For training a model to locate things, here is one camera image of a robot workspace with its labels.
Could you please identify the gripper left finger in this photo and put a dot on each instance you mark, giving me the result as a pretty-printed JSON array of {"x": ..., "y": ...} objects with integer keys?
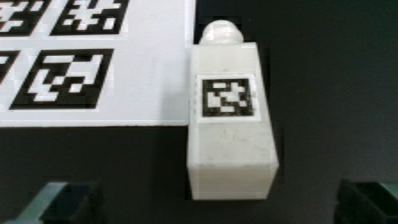
[{"x": 66, "y": 204}]

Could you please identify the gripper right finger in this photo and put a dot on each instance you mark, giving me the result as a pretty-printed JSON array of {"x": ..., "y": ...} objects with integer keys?
[{"x": 366, "y": 203}]

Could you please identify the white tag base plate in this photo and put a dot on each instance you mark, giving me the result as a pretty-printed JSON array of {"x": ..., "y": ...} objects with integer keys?
[{"x": 94, "y": 62}]

